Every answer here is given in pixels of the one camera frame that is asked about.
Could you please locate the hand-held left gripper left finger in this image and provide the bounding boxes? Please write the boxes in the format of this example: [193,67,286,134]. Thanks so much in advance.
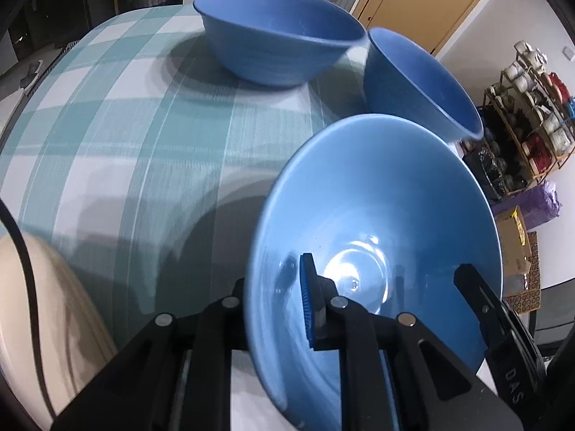
[49,278,252,431]

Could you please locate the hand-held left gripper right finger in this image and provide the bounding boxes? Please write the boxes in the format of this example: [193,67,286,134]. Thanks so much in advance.
[299,252,524,431]

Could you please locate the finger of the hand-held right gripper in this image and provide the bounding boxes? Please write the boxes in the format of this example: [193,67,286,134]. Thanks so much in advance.
[453,264,546,416]

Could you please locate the blue ceramic bowl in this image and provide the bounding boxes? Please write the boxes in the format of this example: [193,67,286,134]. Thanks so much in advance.
[193,0,368,88]
[363,27,485,142]
[245,114,503,431]

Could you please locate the cream round plate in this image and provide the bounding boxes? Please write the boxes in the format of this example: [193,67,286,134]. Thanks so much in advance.
[0,233,118,429]

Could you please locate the cardboard box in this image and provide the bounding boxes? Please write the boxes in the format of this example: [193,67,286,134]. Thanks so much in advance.
[494,205,542,299]

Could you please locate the purple plastic bag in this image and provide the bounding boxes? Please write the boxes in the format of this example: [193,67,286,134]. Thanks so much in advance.
[489,182,562,230]

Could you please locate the teal white checked tablecloth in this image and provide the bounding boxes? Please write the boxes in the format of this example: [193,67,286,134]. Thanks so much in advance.
[0,2,463,431]

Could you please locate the yellow wooden door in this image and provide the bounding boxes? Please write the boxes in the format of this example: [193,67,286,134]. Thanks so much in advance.
[350,0,504,55]

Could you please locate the dark refrigerator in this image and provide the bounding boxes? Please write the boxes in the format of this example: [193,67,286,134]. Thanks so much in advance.
[0,0,127,55]

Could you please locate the black cable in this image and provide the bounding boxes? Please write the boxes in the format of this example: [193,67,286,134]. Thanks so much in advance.
[0,200,59,418]

